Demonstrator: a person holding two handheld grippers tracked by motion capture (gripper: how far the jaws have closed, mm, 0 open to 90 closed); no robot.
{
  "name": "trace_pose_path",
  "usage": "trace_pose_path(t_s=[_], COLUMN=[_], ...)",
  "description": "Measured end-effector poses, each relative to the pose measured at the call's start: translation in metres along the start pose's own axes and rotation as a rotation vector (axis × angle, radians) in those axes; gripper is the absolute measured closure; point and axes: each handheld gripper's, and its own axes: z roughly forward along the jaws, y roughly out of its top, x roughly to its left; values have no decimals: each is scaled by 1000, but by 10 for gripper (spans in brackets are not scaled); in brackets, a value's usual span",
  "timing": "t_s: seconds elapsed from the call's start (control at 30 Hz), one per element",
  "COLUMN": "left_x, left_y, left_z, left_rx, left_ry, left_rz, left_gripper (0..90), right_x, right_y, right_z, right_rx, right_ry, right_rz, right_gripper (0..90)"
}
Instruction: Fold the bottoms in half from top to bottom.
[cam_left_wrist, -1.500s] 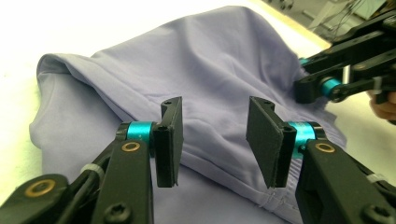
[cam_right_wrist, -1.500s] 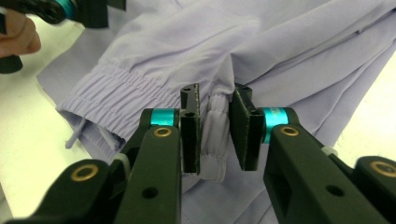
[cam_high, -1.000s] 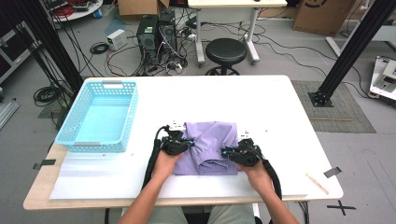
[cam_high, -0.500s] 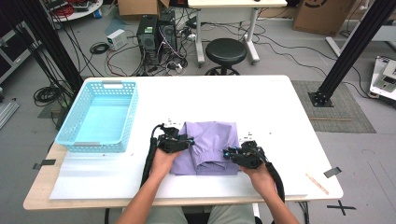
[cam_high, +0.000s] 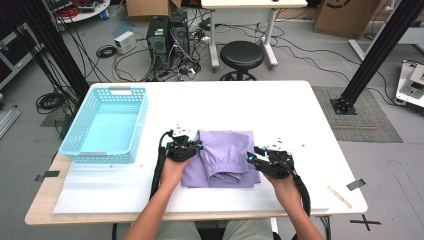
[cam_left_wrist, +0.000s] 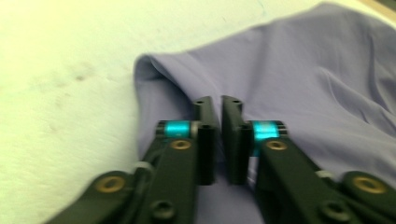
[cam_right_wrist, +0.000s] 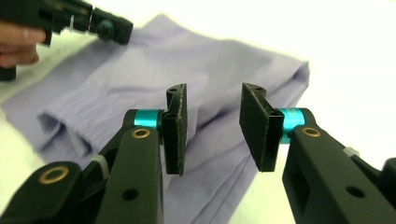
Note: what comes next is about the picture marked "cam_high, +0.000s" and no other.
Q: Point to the black round stool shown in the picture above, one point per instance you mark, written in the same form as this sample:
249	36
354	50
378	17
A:
242	55

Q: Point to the white-legged wooden desk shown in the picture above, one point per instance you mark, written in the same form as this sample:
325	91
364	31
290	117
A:
253	3

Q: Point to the large cardboard box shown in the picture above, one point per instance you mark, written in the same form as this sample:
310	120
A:
346	18

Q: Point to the person's right hand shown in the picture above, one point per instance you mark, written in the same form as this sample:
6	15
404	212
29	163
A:
288	191

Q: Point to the person's left hand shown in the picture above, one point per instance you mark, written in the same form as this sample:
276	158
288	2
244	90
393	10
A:
173	175

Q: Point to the open-sided computer tower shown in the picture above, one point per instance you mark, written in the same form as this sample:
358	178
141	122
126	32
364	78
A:
179	36

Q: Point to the grey floor mat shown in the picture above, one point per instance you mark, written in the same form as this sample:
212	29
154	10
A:
366	126

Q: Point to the thin wooden stick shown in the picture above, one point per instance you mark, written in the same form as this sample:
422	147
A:
340	197

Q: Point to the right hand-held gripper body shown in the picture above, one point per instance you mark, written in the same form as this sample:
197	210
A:
278	165

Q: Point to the person's legs in grey trousers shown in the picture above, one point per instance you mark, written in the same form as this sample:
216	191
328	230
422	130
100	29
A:
180	231

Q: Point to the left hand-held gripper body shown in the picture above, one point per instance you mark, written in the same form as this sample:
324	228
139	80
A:
180	151

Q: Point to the white equipment base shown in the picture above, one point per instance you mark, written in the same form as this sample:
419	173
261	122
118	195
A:
411	85

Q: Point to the black tape cross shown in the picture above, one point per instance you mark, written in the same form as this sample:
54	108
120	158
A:
365	222

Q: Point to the black tape strip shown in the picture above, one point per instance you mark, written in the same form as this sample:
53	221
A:
48	175
356	184

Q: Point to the round white table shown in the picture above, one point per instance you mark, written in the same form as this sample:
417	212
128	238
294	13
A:
86	15

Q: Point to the black metal frame post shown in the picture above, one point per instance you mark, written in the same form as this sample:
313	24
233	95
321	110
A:
376	50
50	43

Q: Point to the black computer tower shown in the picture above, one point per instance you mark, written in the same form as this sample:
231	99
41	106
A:
157	43

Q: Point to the purple shorts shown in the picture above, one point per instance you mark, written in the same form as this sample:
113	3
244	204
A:
223	156

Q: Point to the grey metal shelf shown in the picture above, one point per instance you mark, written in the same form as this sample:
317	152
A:
13	56

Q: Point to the light blue plastic basket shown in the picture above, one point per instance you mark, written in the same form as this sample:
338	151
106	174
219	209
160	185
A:
106	130

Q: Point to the small open cardboard box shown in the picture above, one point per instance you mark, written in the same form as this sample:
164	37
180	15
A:
146	6

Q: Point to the small white device box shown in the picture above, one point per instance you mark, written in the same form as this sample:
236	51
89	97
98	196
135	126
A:
125	41

